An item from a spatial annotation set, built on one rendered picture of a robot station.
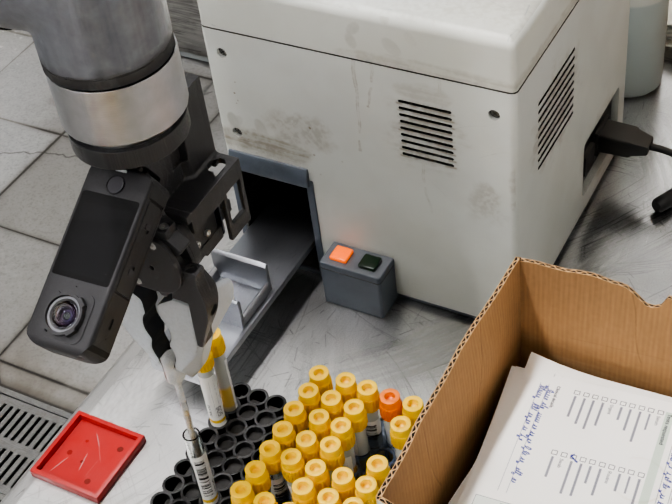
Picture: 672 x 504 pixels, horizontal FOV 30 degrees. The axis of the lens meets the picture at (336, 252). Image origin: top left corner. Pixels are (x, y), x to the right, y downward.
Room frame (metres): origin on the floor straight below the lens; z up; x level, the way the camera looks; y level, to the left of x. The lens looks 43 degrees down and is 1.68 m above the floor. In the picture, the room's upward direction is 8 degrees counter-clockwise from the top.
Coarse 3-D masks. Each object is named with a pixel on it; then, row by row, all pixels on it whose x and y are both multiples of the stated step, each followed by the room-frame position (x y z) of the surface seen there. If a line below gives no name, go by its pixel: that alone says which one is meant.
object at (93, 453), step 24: (72, 432) 0.68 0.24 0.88; (96, 432) 0.68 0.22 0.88; (120, 432) 0.67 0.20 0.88; (48, 456) 0.66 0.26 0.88; (72, 456) 0.66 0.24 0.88; (96, 456) 0.65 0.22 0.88; (120, 456) 0.65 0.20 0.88; (48, 480) 0.63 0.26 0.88; (72, 480) 0.63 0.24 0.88; (96, 480) 0.63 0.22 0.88
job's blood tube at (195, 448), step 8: (184, 432) 0.58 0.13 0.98; (184, 440) 0.57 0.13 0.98; (192, 440) 0.57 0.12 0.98; (200, 440) 0.58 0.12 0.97; (192, 448) 0.57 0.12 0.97; (200, 448) 0.57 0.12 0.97; (192, 456) 0.57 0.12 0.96; (200, 456) 0.57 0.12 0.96; (192, 464) 0.57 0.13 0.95; (200, 464) 0.57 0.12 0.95; (208, 464) 0.58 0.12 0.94; (200, 472) 0.57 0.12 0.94; (208, 472) 0.57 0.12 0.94; (200, 480) 0.57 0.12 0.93; (208, 480) 0.57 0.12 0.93; (200, 488) 0.57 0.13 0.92; (208, 488) 0.57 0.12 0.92; (208, 496) 0.57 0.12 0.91; (216, 496) 0.58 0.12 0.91
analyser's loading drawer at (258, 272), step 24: (264, 216) 0.88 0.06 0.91; (288, 216) 0.87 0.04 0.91; (240, 240) 0.85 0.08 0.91; (264, 240) 0.84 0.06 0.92; (288, 240) 0.84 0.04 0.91; (312, 240) 0.83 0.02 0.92; (216, 264) 0.80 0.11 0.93; (240, 264) 0.79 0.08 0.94; (264, 264) 0.78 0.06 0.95; (288, 264) 0.81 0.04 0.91; (240, 288) 0.79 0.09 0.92; (264, 288) 0.77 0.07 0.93; (240, 312) 0.74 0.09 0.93; (264, 312) 0.76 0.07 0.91; (168, 336) 0.74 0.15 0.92; (240, 336) 0.73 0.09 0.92
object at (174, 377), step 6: (168, 354) 0.58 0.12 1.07; (174, 354) 0.58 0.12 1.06; (162, 360) 0.58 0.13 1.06; (168, 360) 0.57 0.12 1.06; (174, 360) 0.57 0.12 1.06; (162, 366) 0.58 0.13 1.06; (168, 366) 0.57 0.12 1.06; (168, 372) 0.57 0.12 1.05; (174, 372) 0.57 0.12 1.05; (180, 372) 0.58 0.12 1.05; (168, 378) 0.57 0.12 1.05; (174, 378) 0.57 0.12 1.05; (180, 378) 0.57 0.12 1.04; (174, 384) 0.57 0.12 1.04
